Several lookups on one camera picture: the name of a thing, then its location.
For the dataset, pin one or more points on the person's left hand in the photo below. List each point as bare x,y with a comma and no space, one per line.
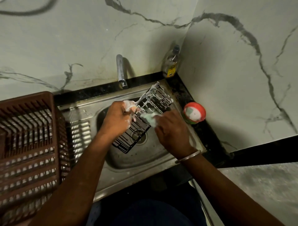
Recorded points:
117,118

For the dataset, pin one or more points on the person's right hand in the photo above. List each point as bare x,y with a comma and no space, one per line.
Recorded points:
173,132

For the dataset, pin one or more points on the black wire rack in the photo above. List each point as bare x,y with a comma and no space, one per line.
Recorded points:
126,145

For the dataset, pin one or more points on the green scrub pad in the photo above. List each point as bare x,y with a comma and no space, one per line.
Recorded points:
149,117

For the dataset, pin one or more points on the person's right forearm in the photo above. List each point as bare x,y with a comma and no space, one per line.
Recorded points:
228,191

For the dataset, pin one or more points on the person's left forearm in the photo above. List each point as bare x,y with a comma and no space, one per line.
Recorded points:
69,181

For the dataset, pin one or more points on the person's dark clothing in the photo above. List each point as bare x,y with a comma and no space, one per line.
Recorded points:
149,209

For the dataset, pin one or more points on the orange round container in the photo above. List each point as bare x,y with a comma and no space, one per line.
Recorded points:
194,113

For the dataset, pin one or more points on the stainless steel sink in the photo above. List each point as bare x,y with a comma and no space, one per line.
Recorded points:
130,163

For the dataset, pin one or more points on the chrome faucet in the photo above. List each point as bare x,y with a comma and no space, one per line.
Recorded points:
120,67

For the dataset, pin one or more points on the clear dish soap bottle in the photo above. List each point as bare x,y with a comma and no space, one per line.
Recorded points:
171,62

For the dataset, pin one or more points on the brown plastic dish basket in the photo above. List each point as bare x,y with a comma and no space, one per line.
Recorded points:
25,139

